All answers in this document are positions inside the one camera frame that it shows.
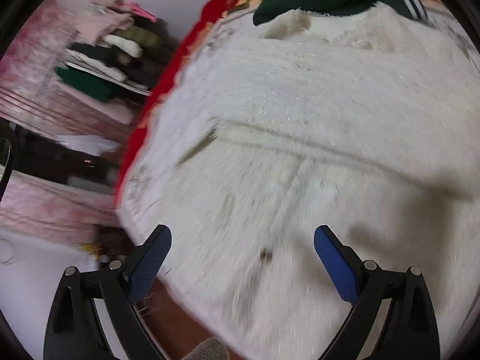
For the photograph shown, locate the white fuzzy knit cardigan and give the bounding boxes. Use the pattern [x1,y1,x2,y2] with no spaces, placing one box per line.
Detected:
[117,4,479,359]

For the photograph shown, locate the cluttered clothes rack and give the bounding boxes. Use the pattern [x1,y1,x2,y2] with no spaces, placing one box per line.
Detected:
[1,0,176,244]

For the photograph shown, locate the red floral blanket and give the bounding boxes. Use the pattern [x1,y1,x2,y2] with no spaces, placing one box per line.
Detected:
[114,0,432,203]

